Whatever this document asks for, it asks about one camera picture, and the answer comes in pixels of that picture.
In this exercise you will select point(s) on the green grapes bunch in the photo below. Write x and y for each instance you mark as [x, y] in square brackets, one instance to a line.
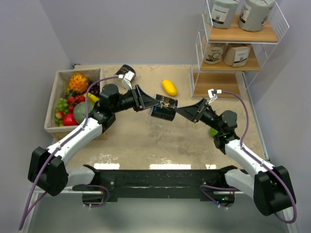
[61, 106]

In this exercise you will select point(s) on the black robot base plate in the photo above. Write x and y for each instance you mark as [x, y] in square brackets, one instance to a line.
[157, 184]

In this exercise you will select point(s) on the yellow banana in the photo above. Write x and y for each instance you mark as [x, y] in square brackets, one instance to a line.
[91, 98]

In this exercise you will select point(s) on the yellow mango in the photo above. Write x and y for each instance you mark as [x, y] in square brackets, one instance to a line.
[169, 87]

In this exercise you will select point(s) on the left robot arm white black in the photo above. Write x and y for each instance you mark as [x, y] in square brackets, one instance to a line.
[48, 166]

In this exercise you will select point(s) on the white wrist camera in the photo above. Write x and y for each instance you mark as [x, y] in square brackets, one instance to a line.
[212, 94]
[126, 79]

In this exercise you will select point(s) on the small peach fruit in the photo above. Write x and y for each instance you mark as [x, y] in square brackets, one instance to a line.
[59, 115]

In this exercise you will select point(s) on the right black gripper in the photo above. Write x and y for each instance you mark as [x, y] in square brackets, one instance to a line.
[191, 112]

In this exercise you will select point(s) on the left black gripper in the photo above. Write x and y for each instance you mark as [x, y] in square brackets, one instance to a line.
[141, 100]

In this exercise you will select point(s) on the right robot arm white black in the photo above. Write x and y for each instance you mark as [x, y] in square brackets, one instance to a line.
[269, 186]

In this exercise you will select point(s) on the black wrapped tissue roll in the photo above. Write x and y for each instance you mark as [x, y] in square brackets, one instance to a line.
[125, 69]

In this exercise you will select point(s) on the white wire wooden shelf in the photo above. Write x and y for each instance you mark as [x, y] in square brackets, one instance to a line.
[222, 76]

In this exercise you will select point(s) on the red apple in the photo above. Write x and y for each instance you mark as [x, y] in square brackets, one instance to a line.
[69, 120]

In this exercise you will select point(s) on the orange spiky fruit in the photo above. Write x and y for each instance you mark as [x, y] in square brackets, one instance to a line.
[78, 83]

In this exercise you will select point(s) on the woven lined fruit basket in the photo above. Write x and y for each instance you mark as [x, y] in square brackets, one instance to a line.
[59, 91]

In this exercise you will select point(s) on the green lime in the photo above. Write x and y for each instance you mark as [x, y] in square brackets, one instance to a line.
[213, 132]

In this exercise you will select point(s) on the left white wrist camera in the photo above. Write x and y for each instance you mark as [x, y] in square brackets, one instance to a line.
[126, 79]

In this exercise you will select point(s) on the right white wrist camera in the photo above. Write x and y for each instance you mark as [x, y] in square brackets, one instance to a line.
[212, 94]

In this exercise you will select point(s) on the clear white tissue roll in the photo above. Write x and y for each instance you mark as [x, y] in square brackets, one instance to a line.
[166, 109]

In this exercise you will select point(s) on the green netted melon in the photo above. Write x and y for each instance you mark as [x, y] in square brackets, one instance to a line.
[79, 112]

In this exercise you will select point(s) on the dark purple grapes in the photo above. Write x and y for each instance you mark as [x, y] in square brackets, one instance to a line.
[94, 89]

